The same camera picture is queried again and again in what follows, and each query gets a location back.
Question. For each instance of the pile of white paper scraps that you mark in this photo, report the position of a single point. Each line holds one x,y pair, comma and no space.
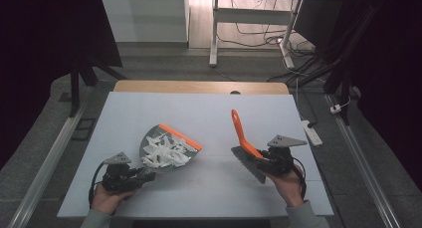
164,153

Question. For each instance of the white power strip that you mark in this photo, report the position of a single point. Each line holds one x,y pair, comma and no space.
312,133

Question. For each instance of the person's left hand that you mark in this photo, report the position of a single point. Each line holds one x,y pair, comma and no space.
107,199

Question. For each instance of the white cabinet panel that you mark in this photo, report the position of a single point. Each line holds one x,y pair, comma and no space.
146,19

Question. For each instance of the black metal stand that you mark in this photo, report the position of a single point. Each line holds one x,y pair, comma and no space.
341,85

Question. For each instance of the pale blue-grey table board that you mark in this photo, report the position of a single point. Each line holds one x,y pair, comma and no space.
199,194

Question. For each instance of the wooden table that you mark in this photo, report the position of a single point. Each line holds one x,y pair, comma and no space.
185,87

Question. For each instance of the small white plug adaptor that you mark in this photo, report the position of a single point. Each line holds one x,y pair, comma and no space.
335,108

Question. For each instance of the aluminium floor rail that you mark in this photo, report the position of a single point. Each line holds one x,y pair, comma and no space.
365,168
46,168

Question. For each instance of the person's right hand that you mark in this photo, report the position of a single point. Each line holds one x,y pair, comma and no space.
288,186

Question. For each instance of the grey dustpan with orange edge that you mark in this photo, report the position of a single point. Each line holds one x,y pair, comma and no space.
195,143

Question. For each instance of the white desk frame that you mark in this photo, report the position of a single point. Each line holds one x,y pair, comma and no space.
252,15

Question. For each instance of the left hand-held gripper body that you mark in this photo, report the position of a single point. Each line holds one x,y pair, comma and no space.
117,180

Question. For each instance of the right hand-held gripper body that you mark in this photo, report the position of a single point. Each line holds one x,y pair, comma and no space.
280,161

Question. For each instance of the black tripod stand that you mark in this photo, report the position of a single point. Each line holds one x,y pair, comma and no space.
83,75

